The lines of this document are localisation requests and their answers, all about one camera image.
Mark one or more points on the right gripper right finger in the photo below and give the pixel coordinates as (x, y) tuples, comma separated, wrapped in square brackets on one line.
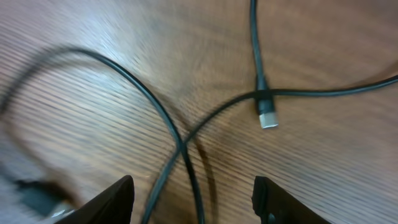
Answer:
[(274, 205)]

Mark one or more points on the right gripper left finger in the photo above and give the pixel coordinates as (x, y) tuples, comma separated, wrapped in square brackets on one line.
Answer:
[(112, 206)]

